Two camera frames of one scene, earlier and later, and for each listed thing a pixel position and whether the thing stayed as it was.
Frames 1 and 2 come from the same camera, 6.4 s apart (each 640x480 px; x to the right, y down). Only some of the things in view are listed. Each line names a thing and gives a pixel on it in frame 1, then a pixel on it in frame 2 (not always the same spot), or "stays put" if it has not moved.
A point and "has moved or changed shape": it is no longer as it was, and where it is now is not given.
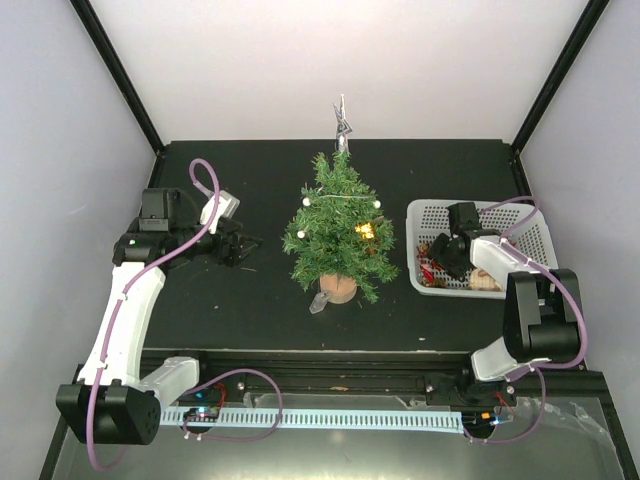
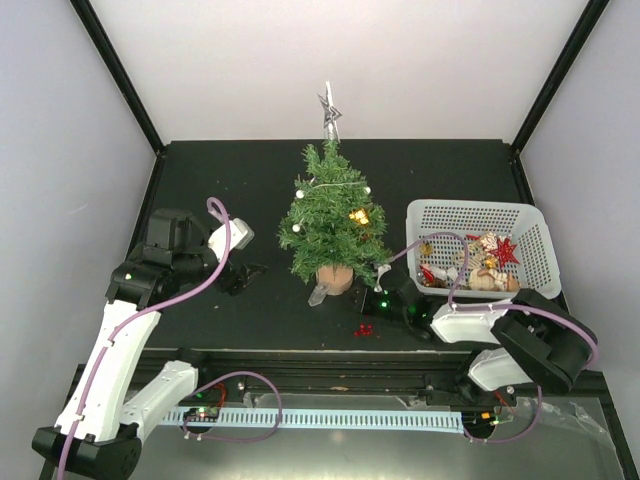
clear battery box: x=319 y=302 has moved or changed shape
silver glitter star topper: x=343 y=127 to x=331 y=113
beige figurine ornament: x=482 y=281 stays put
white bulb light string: x=306 y=202 to x=300 y=194
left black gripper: x=231 y=257 to x=240 y=278
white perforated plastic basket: x=426 y=219 stays put
